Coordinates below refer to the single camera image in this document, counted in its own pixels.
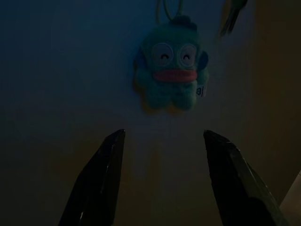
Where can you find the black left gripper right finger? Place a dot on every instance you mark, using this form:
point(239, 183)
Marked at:
point(235, 188)

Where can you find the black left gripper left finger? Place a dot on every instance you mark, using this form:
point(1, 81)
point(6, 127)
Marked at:
point(98, 183)

